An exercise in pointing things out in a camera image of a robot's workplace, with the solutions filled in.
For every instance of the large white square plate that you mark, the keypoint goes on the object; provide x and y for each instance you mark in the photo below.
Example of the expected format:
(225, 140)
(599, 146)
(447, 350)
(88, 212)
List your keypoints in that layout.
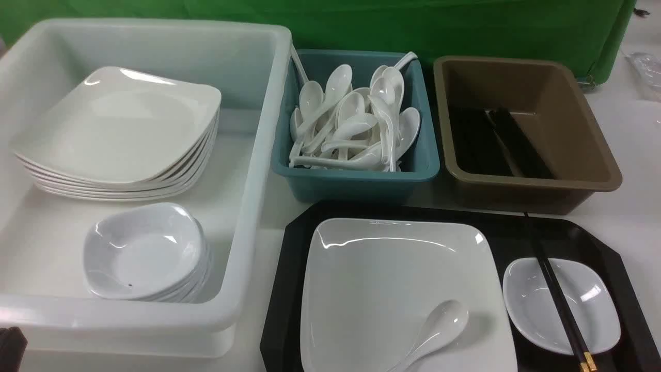
(370, 285)

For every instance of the white ceramic soup spoon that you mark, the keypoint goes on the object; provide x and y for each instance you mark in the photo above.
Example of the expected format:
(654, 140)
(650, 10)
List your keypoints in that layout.
(443, 325)

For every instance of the black chopstick gold tip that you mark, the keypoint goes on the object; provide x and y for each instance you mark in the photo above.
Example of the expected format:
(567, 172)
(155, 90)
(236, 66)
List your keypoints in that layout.
(555, 289)
(565, 305)

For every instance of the small white sauce dish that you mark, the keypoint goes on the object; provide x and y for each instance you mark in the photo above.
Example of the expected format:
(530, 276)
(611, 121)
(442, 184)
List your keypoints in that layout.
(533, 313)

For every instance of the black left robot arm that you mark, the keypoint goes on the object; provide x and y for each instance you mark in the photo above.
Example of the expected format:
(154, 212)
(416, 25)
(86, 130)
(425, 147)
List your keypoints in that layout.
(13, 346)

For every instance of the pile of white soup spoons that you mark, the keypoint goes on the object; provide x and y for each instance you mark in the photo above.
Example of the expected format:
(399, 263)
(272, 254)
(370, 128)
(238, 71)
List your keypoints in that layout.
(342, 127)

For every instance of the teal plastic spoon bin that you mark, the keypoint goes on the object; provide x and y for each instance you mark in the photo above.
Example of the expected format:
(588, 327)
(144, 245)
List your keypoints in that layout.
(421, 163)

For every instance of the black chopsticks in bin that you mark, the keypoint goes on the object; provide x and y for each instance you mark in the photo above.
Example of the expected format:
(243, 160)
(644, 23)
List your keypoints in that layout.
(492, 143)

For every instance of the stack of small white dishes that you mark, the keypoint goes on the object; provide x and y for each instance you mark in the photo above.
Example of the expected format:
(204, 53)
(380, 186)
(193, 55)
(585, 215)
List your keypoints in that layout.
(153, 253)

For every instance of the stack of white square plates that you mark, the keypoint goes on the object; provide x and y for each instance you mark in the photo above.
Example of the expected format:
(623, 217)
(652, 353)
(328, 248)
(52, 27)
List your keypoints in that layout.
(122, 135)

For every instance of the brown plastic chopstick bin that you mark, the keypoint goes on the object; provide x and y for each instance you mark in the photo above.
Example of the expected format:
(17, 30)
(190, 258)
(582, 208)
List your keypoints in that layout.
(549, 106)

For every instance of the green cloth backdrop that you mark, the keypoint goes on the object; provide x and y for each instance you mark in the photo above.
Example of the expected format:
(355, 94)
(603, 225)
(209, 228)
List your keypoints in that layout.
(582, 35)

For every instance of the large white plastic tub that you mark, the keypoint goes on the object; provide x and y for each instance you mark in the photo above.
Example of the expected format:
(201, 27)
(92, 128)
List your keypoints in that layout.
(43, 288)

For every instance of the clear plastic bag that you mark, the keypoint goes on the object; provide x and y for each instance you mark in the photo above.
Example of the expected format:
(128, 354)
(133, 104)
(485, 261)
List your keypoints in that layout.
(647, 68)

